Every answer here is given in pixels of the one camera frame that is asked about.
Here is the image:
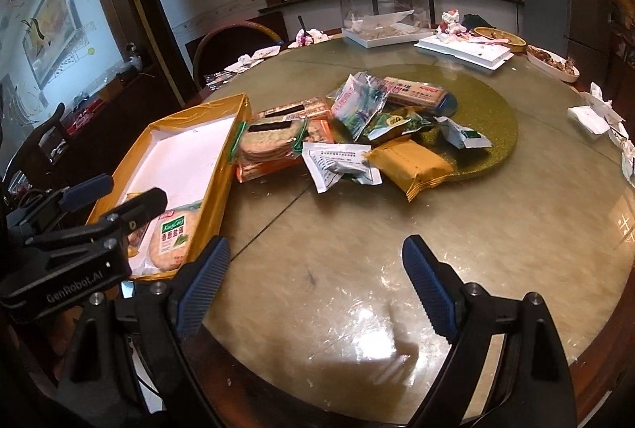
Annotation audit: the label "round cracker pack green label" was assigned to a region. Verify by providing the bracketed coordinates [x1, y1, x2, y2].
[148, 206, 199, 272]

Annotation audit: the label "yellow snack pack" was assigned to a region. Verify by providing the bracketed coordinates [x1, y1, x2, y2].
[365, 137, 454, 202]

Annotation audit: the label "small white green sachet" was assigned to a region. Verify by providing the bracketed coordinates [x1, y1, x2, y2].
[437, 116, 492, 150]

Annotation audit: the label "white grey sachet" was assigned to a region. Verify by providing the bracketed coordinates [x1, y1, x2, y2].
[301, 142, 382, 194]

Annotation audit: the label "green pea snack bag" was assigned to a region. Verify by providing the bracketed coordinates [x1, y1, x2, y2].
[362, 106, 437, 145]

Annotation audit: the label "long cracker pack blue end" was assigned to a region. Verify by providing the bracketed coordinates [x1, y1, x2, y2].
[383, 76, 458, 116]

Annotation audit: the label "orange biscuit box back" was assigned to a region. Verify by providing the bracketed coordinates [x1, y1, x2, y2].
[254, 97, 331, 120]

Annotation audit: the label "clear blue-green snack bag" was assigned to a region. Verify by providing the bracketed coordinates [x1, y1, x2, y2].
[331, 72, 389, 141]

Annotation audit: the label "round biscuit bag green seal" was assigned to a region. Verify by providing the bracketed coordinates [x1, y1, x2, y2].
[230, 118, 308, 166]

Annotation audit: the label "dark wooden chair left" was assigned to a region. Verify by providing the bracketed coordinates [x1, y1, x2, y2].
[1, 102, 71, 205]

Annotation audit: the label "yellow cardboard tray box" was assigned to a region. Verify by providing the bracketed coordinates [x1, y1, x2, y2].
[88, 94, 252, 282]

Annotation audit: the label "white wrappers near chair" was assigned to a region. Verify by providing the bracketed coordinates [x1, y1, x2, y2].
[204, 45, 281, 88]

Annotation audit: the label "wooden chair with yellow rim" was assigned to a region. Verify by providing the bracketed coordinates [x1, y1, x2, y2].
[192, 21, 284, 87]

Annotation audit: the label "framed fish picture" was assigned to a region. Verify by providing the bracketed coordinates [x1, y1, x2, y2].
[21, 0, 81, 89]

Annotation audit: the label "gold glitter lazy susan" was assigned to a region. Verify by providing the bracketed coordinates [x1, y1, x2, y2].
[367, 64, 519, 182]

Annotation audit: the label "crumpled tissue with spoon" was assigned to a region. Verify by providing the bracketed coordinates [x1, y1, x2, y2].
[289, 15, 331, 48]

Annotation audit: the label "white napkin pile right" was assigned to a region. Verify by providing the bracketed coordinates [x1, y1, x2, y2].
[567, 82, 635, 186]

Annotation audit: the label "white oval food dish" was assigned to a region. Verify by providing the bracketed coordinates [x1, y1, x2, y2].
[526, 45, 580, 84]

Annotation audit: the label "woven bamboo basket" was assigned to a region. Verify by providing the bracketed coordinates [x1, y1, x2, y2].
[473, 27, 527, 54]

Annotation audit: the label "white tray under container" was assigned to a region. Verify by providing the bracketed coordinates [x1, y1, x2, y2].
[342, 29, 435, 50]

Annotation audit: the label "red white crumpled tissues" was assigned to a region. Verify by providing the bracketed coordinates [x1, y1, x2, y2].
[437, 9, 467, 37]

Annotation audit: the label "clear plastic container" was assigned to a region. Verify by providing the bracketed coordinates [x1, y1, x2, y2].
[339, 0, 435, 33]

